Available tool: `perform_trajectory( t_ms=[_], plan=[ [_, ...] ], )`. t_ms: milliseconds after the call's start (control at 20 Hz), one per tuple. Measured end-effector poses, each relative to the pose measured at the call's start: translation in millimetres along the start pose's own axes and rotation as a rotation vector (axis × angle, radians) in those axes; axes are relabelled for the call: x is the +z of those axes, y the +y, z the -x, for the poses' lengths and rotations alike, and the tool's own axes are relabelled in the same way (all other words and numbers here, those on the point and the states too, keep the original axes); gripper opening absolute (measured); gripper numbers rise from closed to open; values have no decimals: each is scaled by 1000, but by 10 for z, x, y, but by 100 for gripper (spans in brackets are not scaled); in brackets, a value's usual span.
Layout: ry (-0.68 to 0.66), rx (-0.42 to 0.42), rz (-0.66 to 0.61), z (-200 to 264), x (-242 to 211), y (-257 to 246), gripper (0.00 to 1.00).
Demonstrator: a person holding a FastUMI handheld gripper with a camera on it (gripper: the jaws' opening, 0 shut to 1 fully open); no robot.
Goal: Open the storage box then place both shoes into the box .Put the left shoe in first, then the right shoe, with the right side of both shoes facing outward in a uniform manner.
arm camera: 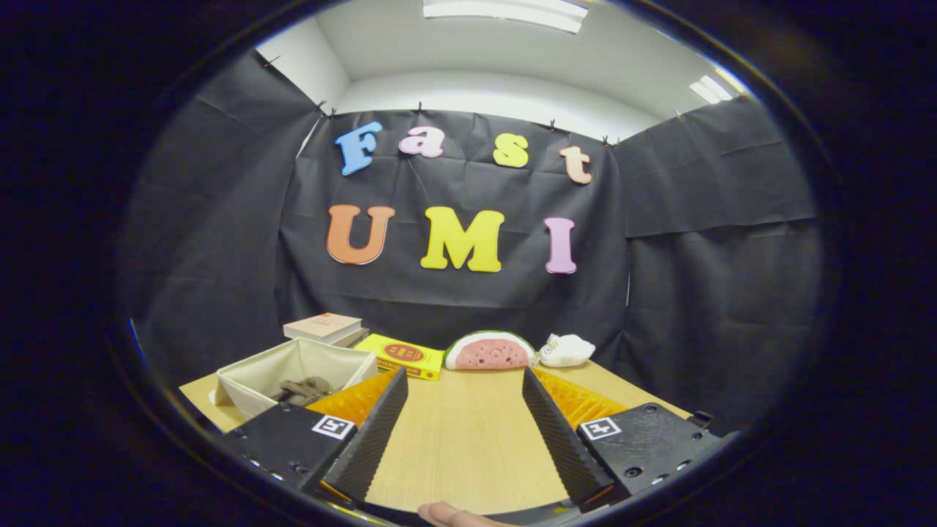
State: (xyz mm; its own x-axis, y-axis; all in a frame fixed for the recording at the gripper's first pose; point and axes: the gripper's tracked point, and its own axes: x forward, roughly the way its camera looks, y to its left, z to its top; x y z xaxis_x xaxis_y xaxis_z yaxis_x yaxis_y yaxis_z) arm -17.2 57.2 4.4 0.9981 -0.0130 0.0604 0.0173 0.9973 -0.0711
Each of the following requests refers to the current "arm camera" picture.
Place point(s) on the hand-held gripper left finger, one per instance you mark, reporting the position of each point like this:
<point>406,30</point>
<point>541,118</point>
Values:
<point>377,432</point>

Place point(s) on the long ceiling light panel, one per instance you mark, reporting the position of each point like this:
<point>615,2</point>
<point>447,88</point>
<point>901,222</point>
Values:
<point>505,11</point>

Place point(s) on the black backdrop cloth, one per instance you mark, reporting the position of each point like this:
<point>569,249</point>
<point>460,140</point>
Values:
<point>454,300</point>

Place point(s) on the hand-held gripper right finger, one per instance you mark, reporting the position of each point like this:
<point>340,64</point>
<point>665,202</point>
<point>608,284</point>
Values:
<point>556,439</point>

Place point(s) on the cream fabric storage box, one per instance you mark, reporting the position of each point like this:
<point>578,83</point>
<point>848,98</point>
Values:
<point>245,395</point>

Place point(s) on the small ceiling light panel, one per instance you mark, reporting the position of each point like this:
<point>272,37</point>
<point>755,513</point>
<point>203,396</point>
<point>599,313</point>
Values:
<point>710,89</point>

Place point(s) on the white plush toy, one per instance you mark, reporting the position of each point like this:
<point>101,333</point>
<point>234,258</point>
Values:
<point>567,351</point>

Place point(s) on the row of black clips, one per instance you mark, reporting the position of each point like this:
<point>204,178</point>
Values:
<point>419,107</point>

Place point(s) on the yellow book red label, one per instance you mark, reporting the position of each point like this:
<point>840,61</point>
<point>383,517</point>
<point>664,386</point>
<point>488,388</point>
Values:
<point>381,344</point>

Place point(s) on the watermelon slice plush toy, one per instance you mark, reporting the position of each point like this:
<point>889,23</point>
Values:
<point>487,355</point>

